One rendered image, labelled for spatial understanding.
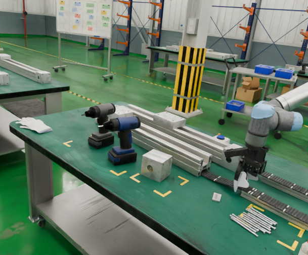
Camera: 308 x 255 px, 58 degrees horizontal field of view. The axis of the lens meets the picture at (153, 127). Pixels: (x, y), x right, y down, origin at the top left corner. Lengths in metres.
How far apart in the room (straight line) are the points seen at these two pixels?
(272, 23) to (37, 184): 8.28
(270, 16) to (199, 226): 8.55
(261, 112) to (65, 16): 6.56
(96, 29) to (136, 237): 5.65
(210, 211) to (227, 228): 0.10
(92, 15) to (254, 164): 6.12
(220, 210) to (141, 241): 0.75
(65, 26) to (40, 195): 5.73
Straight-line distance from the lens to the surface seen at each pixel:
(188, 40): 4.73
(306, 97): 1.30
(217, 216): 1.08
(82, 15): 7.04
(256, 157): 1.14
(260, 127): 1.08
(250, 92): 6.36
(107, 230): 1.79
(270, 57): 9.19
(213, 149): 1.44
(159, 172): 1.17
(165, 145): 1.36
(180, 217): 1.03
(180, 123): 1.59
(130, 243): 1.72
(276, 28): 9.18
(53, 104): 2.78
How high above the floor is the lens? 1.41
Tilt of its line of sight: 21 degrees down
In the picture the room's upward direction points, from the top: 6 degrees clockwise
